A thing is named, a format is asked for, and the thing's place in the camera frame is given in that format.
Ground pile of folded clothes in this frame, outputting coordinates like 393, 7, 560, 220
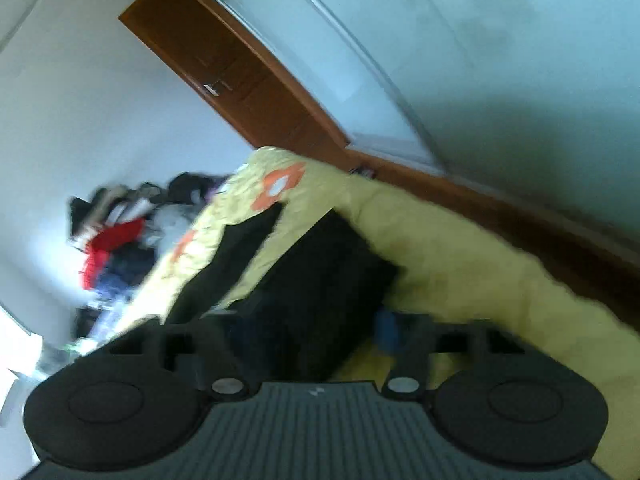
67, 172, 229, 342

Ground brown wooden door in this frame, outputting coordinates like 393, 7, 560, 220
119, 0, 355, 171

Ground white wardrobe with flower decals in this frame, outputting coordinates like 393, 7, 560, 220
215, 0, 639, 238

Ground red jacket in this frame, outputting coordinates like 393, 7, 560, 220
81, 218, 145, 290

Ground yellow carrot-print bedspread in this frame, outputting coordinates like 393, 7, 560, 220
115, 148, 639, 479

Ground black pants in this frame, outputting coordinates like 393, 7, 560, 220
166, 203, 400, 382

